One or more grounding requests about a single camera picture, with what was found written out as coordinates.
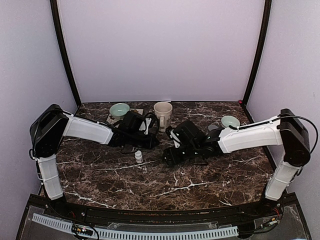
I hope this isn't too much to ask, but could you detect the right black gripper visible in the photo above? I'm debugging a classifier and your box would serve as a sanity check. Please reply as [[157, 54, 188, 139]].
[[162, 143, 201, 166]]

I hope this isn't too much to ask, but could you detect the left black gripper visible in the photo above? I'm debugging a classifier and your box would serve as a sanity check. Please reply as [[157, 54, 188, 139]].
[[127, 131, 160, 150]]

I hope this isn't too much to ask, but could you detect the orange pill bottle grey cap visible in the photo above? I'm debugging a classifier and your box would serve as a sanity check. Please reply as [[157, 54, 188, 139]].
[[207, 124, 220, 131]]

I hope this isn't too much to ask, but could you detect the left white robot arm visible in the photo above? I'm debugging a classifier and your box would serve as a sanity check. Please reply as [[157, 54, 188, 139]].
[[29, 104, 160, 218]]

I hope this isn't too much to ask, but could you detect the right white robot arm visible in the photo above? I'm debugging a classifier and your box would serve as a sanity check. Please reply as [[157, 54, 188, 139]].
[[162, 108, 315, 217]]

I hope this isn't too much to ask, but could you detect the small white pill bottle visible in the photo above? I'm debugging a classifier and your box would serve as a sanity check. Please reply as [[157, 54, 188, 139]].
[[134, 150, 143, 164]]

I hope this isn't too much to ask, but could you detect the cream coral pattern mug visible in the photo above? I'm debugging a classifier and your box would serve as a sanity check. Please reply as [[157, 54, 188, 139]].
[[153, 101, 173, 132]]

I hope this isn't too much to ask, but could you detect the left light green bowl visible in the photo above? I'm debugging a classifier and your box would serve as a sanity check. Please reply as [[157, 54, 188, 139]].
[[109, 103, 130, 120]]

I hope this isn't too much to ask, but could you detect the light green bowl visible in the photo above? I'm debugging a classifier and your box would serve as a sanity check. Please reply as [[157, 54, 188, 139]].
[[109, 103, 130, 120], [221, 115, 241, 128]]

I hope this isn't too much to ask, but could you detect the floral square plate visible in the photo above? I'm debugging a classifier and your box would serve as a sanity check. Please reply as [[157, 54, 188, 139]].
[[106, 108, 144, 124]]

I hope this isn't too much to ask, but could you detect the right light green bowl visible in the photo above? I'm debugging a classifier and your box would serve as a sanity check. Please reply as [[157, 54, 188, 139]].
[[221, 115, 241, 128]]

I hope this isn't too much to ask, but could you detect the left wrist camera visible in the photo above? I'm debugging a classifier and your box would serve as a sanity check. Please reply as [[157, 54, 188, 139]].
[[139, 116, 155, 135]]

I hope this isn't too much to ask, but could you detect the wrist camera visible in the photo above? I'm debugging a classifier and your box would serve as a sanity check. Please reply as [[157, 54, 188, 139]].
[[139, 116, 155, 135], [165, 126, 181, 149]]

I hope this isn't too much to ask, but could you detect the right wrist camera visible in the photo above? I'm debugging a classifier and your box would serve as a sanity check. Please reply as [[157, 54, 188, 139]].
[[165, 126, 181, 149]]

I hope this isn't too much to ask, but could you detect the black front table rail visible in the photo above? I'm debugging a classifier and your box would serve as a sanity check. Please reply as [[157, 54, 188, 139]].
[[44, 201, 283, 225]]

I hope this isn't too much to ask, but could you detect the white slotted cable duct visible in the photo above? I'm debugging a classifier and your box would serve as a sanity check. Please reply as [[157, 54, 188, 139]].
[[31, 213, 239, 240]]

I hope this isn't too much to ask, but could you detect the left black frame post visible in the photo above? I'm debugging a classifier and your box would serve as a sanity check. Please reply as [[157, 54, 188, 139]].
[[49, 0, 82, 107]]

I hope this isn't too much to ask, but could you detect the black frame post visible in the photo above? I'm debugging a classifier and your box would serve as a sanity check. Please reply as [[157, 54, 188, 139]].
[[49, 0, 82, 107], [241, 0, 272, 108]]

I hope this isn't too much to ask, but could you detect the right black frame post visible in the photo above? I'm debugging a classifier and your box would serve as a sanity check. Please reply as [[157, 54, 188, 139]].
[[241, 0, 272, 108]]

